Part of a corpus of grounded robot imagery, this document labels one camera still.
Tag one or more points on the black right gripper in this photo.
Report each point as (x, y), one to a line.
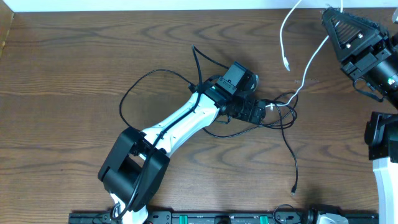
(367, 33)

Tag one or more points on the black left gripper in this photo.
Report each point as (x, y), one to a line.
(252, 115)

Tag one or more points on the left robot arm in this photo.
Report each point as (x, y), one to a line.
(135, 166)

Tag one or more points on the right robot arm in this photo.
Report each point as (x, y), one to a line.
(381, 137)

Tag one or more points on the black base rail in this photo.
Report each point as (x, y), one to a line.
(282, 214)

